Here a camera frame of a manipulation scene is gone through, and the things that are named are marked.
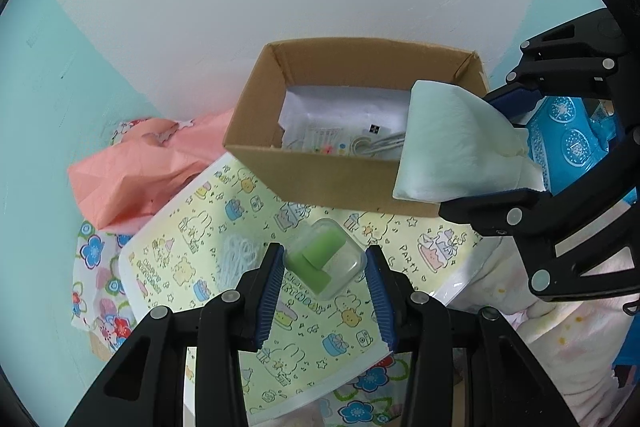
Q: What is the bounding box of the white string bundle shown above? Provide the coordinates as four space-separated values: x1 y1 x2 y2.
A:
217 232 261 290

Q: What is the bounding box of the white paper sheet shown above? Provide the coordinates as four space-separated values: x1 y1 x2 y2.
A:
277 84 413 155

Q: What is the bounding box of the brown cardboard box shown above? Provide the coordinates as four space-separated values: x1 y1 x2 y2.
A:
222 38 491 218

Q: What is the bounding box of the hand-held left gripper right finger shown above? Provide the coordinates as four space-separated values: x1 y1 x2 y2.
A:
366 245 578 427

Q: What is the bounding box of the blue patterned packet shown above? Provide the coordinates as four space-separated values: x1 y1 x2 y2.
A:
522 96 623 195

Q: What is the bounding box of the floral printed cloth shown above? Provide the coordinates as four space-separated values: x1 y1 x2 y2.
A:
70 117 416 427

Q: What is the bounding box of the small clear plastic box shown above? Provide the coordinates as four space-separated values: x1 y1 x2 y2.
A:
283 218 366 297

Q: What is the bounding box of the pale pink fleece blanket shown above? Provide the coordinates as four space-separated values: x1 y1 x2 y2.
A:
450 202 640 427

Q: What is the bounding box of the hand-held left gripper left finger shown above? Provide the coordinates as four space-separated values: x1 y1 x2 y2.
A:
65 242 286 427

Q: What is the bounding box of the white coiled cable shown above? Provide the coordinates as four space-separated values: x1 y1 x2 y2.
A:
350 131 408 158

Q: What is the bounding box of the yellow cartoon print bag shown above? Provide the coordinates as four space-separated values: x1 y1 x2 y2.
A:
119 152 483 425

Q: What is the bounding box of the white tissue packet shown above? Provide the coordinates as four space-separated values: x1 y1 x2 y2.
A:
392 79 545 202

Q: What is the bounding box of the pink crumpled paper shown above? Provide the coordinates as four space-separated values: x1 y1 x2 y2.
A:
67 109 236 233

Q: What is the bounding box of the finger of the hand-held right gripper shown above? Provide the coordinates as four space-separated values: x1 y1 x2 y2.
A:
484 8 630 124
438 127 640 304

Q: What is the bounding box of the colourful candle pack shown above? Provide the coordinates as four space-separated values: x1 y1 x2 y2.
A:
287 124 351 155

